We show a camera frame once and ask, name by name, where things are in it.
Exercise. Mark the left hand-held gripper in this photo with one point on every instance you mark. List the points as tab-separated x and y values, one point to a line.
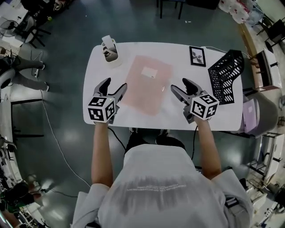
100	109

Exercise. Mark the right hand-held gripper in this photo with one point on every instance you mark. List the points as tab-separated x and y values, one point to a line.
202	107

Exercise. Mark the pink paper folder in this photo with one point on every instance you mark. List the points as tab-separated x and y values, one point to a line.
144	89

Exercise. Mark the black mesh file rack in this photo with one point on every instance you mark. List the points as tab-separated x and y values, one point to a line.
222	84

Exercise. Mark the person's left forearm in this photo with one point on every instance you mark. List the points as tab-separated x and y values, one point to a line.
101	155

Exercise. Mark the person's right forearm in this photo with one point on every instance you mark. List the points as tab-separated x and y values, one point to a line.
208	149

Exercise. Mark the person's left white shoe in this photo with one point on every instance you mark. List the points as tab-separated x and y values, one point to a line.
133	130

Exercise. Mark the person's white shoe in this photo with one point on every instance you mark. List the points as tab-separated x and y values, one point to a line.
164	132
133	130

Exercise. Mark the person's right white shoe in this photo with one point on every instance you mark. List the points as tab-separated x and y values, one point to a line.
164	132

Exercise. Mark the white paper strip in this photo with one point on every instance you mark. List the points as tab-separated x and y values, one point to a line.
108	41

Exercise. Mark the person's black trousers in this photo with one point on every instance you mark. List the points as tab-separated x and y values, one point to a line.
142	139

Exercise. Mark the purple document case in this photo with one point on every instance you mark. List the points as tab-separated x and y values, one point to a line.
250	115

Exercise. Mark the white power strip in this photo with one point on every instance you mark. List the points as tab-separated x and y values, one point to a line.
37	72

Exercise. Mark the grey chair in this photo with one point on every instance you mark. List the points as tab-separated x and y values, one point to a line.
265	111

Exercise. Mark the white-topped brown cabinet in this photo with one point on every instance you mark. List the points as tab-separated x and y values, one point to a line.
265	73

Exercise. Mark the black-framed side table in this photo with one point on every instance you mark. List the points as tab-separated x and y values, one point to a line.
26	118

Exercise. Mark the person's white shirt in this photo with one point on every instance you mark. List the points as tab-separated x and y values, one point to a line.
162	189

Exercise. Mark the black harness buckle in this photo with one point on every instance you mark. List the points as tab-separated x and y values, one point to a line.
232	202
91	225

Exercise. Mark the black picture frame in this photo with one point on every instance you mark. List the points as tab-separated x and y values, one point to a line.
197	56

